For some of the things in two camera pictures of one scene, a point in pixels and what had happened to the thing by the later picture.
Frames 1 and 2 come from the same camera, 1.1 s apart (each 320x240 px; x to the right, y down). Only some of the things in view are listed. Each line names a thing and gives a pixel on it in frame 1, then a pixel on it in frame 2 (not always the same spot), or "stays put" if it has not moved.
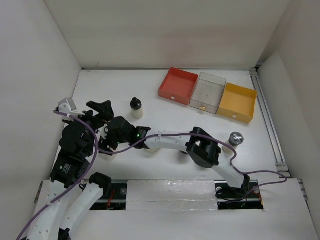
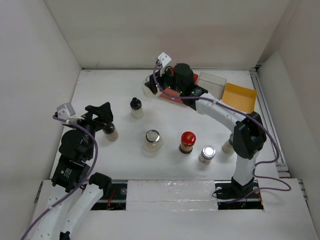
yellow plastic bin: x=238 y=103 stays put
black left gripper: x=105 y=108 stays put
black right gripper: x=109 y=131 → x=160 y=76
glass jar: x=105 y=157 → x=146 y=90
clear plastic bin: x=208 y=93 stays put
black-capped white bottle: x=137 y=112 stays put
